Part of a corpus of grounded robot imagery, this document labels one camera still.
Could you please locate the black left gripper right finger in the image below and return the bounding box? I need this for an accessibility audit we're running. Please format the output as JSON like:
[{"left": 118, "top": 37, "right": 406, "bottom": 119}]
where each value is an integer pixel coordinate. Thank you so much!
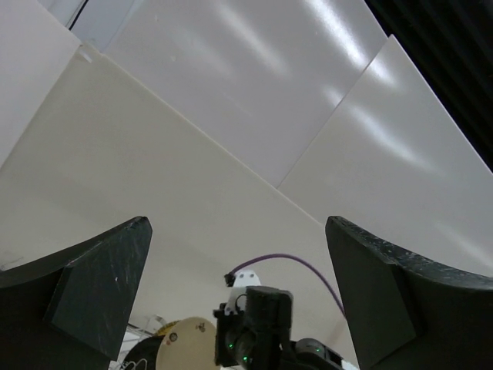
[{"left": 326, "top": 216, "right": 492, "bottom": 369}]

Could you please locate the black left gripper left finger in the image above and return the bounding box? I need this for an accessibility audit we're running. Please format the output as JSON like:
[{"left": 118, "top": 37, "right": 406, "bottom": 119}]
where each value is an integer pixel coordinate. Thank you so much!
[{"left": 1, "top": 217, "right": 153, "bottom": 369}]

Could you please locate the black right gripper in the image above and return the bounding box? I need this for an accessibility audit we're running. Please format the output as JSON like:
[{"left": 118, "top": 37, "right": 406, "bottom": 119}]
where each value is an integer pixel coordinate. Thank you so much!
[{"left": 213, "top": 286, "right": 295, "bottom": 368}]

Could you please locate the cream plate with drawings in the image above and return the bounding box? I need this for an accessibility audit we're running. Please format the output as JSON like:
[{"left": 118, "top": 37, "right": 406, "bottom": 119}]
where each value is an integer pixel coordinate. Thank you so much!
[{"left": 156, "top": 317, "right": 220, "bottom": 370}]

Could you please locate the black plate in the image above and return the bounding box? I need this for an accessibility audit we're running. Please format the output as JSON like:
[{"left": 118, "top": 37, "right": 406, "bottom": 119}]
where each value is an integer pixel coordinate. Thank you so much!
[{"left": 122, "top": 336, "right": 164, "bottom": 370}]

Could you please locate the yellow woven pattern plate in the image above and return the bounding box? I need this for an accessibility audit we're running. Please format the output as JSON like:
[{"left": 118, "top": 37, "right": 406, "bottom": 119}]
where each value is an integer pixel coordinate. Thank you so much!
[{"left": 154, "top": 320, "right": 179, "bottom": 337}]

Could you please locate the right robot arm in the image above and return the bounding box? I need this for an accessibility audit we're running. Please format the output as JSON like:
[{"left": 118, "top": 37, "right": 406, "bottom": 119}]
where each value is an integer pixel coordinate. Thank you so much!
[{"left": 213, "top": 216, "right": 492, "bottom": 369}]

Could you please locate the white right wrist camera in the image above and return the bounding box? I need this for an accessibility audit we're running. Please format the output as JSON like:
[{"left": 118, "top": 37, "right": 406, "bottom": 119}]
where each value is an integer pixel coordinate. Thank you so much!
[{"left": 223, "top": 270, "right": 261, "bottom": 315}]

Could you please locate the wire dish rack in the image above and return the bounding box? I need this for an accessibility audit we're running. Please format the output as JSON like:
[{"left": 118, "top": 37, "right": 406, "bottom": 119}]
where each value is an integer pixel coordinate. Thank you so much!
[{"left": 109, "top": 315, "right": 167, "bottom": 369}]

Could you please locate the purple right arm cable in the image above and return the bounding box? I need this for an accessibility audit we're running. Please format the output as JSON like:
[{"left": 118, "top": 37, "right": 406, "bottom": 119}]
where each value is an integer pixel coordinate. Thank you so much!
[{"left": 225, "top": 253, "right": 346, "bottom": 315}]

